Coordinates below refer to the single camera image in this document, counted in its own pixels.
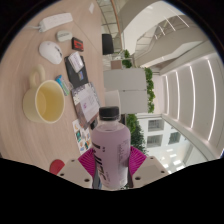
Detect green plants on cabinet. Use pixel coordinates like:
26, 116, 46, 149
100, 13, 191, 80
143, 67, 156, 114

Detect teal snack pack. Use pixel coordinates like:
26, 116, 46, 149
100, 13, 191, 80
54, 74, 71, 97

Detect planter box with plants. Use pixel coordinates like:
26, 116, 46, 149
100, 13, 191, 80
109, 49, 134, 70

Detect row of green hedge plants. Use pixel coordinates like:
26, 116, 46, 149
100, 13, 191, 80
125, 113, 148, 156

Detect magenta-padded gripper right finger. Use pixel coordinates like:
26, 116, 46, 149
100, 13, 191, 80
127, 145, 171, 190

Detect pale yellow mug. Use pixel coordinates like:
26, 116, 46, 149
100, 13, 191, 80
22, 64, 66, 125

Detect red and black card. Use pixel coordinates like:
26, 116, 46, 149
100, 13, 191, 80
71, 36, 85, 52

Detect white cabinet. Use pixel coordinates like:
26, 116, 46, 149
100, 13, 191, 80
103, 68, 149, 115

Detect black flat folder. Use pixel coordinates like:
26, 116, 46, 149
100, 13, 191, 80
63, 54, 90, 90

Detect black chair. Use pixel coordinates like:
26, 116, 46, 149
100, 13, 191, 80
101, 33, 115, 56

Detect purple drink bottle black cap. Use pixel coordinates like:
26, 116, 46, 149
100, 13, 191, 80
89, 105, 132, 191

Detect printed magazine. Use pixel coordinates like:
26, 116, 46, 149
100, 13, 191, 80
70, 81, 101, 130

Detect wooden-topped glass railing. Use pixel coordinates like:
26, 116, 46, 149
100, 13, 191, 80
99, 0, 125, 38

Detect sticker sheet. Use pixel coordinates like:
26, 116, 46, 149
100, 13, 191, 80
71, 118, 93, 155

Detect white computer mouse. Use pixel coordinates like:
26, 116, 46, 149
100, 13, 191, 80
38, 40, 64, 65

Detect white chair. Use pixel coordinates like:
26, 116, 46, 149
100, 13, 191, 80
104, 89, 122, 109

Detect white power strip cable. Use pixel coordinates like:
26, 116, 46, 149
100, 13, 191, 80
26, 23, 43, 33

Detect white tissue pack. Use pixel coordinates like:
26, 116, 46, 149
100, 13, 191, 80
67, 50, 85, 74

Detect ceiling light strips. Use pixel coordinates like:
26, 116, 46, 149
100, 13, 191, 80
163, 59, 218, 143

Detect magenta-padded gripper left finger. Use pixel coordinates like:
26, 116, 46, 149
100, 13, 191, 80
57, 147, 98, 190

